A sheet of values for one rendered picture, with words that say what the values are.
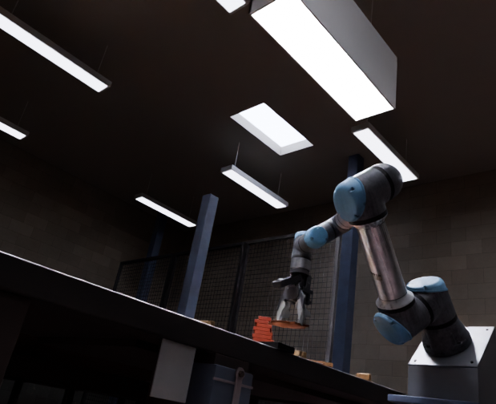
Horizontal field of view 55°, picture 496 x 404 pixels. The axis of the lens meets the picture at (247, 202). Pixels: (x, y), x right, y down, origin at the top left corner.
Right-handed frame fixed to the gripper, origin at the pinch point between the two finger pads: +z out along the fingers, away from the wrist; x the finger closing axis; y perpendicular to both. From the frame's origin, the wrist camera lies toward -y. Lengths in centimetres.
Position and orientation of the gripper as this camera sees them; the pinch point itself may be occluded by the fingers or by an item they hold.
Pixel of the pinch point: (288, 323)
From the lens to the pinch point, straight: 175.3
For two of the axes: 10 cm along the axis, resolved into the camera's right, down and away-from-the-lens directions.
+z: -1.7, 8.9, -4.3
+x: -6.9, 2.0, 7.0
